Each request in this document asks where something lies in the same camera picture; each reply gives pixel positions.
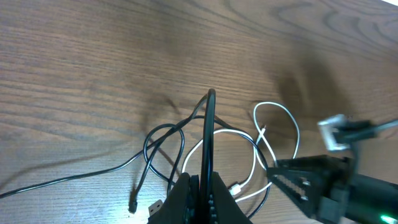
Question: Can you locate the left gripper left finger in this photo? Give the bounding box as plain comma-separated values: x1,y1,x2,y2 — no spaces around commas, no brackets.
148,173,195,224

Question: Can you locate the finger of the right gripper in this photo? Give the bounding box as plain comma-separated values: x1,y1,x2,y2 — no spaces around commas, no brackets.
267,167,311,215
275,155,351,174

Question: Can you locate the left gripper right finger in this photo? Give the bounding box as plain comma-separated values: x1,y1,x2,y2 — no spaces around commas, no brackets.
210,172,252,224

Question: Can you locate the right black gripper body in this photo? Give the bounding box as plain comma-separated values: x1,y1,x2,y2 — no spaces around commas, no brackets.
302,159,358,223

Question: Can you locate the white USB cable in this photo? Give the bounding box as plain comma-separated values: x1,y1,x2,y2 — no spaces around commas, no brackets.
181,101,301,203

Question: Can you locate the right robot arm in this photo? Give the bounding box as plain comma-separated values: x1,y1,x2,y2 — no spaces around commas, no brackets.
267,155,397,223

